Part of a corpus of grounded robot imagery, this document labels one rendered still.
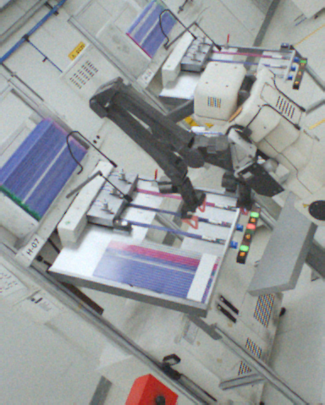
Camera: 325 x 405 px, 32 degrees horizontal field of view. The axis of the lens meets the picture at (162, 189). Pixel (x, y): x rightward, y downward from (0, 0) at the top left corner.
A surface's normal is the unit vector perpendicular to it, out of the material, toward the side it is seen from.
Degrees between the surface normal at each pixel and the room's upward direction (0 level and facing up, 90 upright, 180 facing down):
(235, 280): 90
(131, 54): 90
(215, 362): 90
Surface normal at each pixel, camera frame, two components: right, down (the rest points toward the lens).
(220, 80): -0.02, -0.73
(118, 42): -0.33, 0.65
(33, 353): 0.62, -0.40
